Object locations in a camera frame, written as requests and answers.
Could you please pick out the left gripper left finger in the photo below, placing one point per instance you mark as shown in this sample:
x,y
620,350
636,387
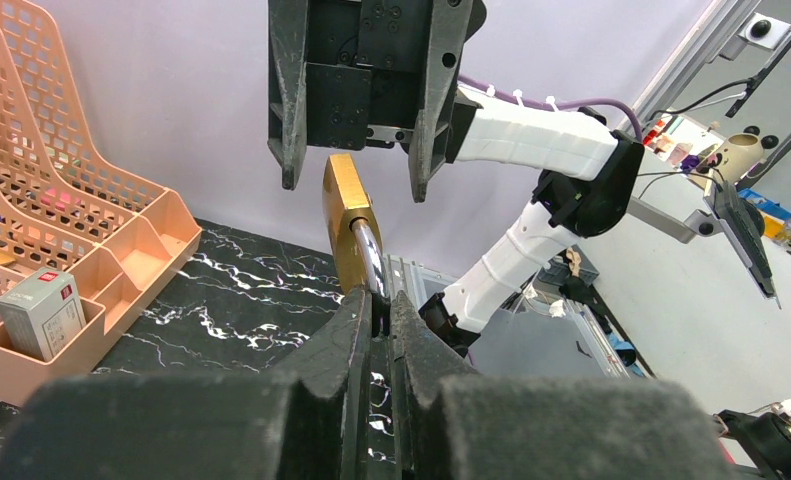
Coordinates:
x,y
304,418

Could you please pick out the small brass padlock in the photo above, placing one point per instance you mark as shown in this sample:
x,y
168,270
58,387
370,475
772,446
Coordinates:
x,y
353,230

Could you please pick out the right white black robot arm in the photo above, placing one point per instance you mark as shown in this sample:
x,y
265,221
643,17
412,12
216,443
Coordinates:
x,y
587,174

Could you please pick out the orange plastic file organizer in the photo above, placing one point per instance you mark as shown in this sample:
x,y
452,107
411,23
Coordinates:
x,y
124,243

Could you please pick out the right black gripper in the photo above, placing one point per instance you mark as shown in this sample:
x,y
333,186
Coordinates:
x,y
357,74

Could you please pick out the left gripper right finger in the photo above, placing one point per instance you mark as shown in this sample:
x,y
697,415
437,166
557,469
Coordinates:
x,y
452,422

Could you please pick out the small white box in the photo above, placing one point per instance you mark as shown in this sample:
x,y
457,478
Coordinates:
x,y
43,313

